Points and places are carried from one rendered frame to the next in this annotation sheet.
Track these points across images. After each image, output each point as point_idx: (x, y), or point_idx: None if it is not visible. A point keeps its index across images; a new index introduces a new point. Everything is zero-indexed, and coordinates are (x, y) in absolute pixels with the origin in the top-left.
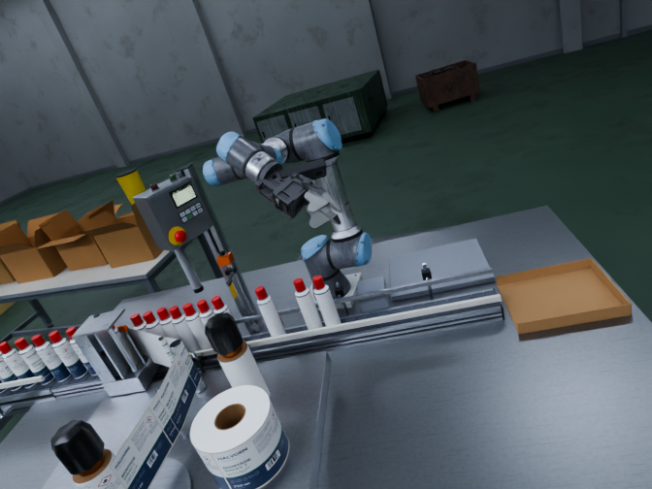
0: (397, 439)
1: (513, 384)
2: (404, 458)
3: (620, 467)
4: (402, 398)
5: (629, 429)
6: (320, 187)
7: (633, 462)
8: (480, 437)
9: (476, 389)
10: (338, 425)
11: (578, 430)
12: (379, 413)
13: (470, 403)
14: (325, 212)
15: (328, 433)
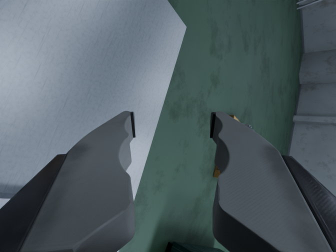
0: (55, 126)
1: (56, 9)
2: (75, 128)
3: (134, 31)
4: (7, 101)
5: (123, 2)
6: (311, 181)
7: (135, 24)
8: (87, 72)
9: (43, 36)
10: (4, 176)
11: (112, 22)
12: (15, 130)
13: (54, 54)
14: (130, 163)
15: (10, 187)
